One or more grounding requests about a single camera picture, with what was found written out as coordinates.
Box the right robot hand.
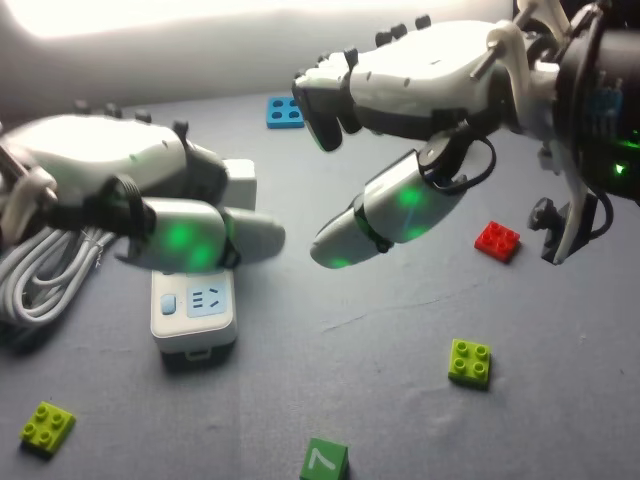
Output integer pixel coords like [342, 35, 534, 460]
[291, 13, 501, 271]

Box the white charger block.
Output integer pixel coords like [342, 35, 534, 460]
[221, 158, 259, 215]

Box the white power strip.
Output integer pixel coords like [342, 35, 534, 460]
[149, 267, 240, 372]

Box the blue four-hole foam block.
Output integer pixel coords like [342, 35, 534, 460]
[264, 95, 307, 130]

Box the red studded brick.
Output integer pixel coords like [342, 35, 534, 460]
[473, 220, 521, 264]

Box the grey table cloth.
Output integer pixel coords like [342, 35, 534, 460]
[0, 89, 640, 480]

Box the green studded brick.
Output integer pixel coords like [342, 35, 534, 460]
[447, 338, 493, 391]
[18, 400, 77, 459]

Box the green number seven cube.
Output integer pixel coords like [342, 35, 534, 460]
[298, 437, 350, 480]

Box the white power strip cable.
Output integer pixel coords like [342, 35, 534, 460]
[0, 224, 119, 346]

